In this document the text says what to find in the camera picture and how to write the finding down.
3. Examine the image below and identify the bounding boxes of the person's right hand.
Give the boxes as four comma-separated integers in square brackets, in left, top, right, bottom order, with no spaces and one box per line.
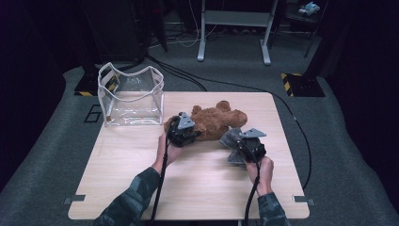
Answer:
[245,155,275,197]

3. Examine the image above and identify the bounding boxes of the grey fluffy cloth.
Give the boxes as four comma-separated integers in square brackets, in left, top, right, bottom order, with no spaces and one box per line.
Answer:
[218,126,252,168]

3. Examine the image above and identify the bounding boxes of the black yellow striped base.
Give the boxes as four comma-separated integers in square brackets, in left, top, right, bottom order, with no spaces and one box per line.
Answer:
[73,73,104,97]
[280,73,327,98]

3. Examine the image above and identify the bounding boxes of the grey table bracket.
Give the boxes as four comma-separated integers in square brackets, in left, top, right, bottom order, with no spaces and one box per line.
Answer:
[293,195,315,206]
[62,194,87,205]

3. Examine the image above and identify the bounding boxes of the blue white bundle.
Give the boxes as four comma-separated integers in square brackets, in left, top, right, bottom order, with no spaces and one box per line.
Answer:
[297,1,321,17]

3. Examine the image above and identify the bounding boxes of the black cabinet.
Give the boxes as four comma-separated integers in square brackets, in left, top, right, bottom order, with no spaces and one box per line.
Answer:
[78,0,149,64]

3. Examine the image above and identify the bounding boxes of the white floor cable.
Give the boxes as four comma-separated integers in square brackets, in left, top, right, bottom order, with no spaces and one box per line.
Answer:
[173,0,217,49]

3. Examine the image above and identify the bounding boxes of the person's left hand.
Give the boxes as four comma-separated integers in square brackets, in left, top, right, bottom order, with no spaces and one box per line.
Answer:
[152,132,184,175]

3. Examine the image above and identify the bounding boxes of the hand-held gripper cable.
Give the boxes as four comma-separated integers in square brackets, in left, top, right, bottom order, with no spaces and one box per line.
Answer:
[244,140,263,226]
[150,121,177,226]

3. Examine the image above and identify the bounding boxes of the brown teddy bear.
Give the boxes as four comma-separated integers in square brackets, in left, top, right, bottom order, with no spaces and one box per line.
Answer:
[163,100,248,141]

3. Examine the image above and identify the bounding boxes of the black floor cable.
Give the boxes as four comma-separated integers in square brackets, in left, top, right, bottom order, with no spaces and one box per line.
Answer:
[145,55,313,191]

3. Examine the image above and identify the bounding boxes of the left hand-held gripper cable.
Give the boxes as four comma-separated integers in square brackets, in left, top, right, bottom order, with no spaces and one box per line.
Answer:
[150,121,177,226]

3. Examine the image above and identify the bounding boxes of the white metal stand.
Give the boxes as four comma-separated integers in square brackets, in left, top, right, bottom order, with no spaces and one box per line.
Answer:
[197,0,279,66]

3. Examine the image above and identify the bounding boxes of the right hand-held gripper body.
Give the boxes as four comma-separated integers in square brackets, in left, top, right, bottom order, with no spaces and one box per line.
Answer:
[235,127,267,164]

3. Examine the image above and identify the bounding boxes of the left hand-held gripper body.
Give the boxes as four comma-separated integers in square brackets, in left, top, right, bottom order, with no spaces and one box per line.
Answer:
[165,111,197,149]

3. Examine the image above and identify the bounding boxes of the right hand-held gripper cable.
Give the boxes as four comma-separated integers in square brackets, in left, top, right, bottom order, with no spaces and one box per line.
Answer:
[244,140,263,226]

